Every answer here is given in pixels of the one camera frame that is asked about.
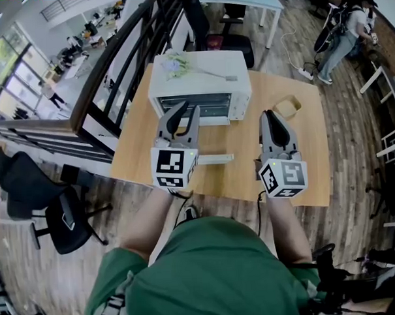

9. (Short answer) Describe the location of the white power cable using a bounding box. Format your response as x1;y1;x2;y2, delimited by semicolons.
279;31;305;73

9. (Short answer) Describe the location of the grey backpack strap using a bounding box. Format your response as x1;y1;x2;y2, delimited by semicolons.
95;269;137;315

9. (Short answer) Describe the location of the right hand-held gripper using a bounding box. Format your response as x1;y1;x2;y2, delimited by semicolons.
255;108;309;199

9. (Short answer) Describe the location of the person's green shirt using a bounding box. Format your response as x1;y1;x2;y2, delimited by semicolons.
80;211;323;315

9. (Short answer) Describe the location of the person's right forearm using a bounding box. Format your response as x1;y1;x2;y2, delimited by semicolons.
266;192;313;266

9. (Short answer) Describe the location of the white table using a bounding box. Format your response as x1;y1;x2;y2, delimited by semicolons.
198;0;287;52

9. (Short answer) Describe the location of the black high-back office chair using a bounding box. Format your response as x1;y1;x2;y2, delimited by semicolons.
182;0;257;72

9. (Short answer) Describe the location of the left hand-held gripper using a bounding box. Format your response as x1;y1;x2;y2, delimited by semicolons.
148;100;205;191

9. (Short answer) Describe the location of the white toaster oven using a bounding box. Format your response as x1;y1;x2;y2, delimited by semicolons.
146;49;256;168

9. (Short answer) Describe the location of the artificial flower sprig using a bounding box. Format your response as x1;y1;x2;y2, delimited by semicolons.
159;49;227;83

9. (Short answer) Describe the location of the red cushion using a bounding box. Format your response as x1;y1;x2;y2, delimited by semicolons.
206;35;225;52

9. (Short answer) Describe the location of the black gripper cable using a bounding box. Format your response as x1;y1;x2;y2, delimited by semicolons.
170;188;197;229
255;189;270;237

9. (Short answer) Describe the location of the white desk frame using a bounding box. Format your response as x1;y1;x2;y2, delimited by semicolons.
357;59;395;164

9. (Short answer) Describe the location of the black equipment pile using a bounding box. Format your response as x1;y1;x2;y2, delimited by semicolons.
305;240;395;315

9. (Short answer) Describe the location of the dark stair railing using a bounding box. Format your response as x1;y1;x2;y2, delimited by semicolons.
64;0;191;142

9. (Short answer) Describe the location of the person's left forearm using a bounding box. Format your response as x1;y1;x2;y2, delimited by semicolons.
116;185;190;264

